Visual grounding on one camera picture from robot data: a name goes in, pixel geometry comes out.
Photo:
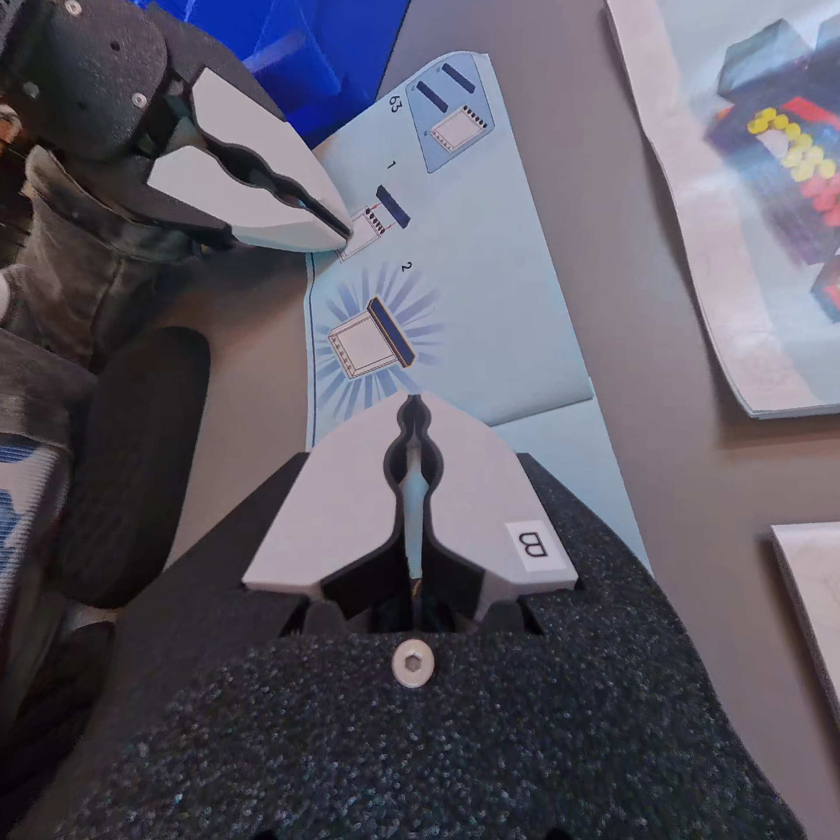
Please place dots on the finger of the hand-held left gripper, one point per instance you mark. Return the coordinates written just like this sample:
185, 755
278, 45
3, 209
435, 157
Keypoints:
262, 131
216, 197

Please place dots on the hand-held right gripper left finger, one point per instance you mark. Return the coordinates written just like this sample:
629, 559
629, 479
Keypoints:
328, 518

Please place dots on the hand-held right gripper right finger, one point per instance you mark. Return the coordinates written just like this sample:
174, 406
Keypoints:
485, 499

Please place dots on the person's left forearm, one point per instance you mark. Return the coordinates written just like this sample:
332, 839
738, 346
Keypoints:
85, 275

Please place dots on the blue plastic bin with divider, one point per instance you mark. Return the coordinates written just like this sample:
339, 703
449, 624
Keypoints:
315, 65

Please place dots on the black bumpy cushion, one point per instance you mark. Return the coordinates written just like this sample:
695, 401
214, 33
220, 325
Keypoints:
131, 459

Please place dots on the arcade cover instruction booklet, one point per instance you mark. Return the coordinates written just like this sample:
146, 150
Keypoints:
814, 590

